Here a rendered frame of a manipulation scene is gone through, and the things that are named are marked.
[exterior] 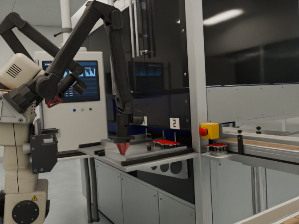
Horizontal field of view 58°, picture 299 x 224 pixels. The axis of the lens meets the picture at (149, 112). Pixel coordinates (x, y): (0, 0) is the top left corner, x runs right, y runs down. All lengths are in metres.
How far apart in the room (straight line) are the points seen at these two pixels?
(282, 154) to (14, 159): 1.10
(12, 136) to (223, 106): 1.01
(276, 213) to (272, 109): 1.30
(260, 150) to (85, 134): 1.32
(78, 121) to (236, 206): 1.24
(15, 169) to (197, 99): 0.87
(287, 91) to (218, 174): 0.75
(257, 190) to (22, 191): 1.03
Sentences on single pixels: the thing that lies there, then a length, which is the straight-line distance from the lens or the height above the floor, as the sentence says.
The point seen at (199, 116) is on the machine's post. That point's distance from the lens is 1.36.
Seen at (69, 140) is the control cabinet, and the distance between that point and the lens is 2.12.
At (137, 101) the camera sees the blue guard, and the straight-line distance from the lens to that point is 1.84.
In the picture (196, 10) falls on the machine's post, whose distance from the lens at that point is 1.42.
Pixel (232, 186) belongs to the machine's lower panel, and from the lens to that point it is 1.59.
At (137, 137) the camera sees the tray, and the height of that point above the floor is 0.90.
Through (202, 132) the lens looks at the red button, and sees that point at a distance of 1.29.
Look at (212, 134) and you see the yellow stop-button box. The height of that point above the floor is 0.99.
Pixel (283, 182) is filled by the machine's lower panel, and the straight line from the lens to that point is 1.96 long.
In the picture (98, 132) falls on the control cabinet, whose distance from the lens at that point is 2.15.
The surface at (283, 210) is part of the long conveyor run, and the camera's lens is 0.55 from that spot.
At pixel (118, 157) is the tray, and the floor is 0.90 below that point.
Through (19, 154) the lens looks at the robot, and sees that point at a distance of 1.29.
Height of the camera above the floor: 1.17
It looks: 3 degrees down
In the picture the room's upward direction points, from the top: 3 degrees counter-clockwise
